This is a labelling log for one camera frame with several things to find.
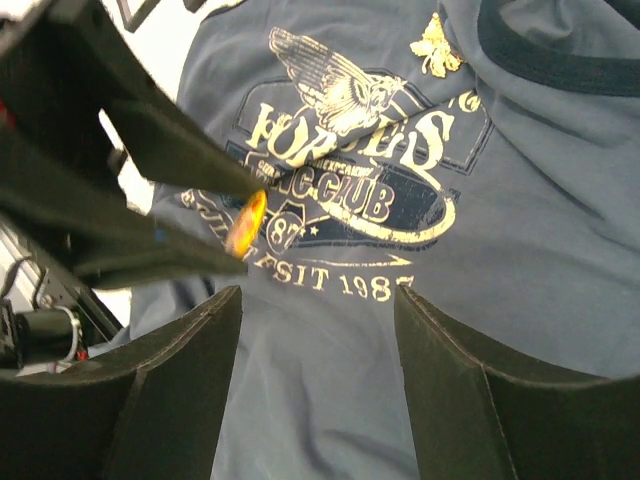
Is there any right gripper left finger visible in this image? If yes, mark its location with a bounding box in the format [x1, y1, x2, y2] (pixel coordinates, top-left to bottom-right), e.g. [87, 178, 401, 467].
[1, 286, 242, 479]

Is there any navy blue printed t-shirt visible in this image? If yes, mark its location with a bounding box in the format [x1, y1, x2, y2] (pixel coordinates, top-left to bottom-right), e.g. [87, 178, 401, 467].
[90, 1, 639, 479]

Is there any floral patterned table mat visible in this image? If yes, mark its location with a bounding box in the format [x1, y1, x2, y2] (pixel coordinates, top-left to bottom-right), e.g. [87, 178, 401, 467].
[96, 1, 204, 324]

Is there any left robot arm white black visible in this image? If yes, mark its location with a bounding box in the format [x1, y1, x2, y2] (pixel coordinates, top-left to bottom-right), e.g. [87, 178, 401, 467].
[1, 1, 266, 370]

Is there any round gold amber brooch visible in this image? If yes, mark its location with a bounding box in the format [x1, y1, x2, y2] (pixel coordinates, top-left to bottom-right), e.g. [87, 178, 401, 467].
[224, 190, 267, 259]

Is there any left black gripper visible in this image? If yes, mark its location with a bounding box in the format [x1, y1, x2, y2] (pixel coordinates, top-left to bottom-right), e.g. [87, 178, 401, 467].
[1, 1, 264, 290]

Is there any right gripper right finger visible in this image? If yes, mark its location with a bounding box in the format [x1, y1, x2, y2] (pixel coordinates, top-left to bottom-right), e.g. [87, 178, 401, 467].
[394, 286, 639, 480]

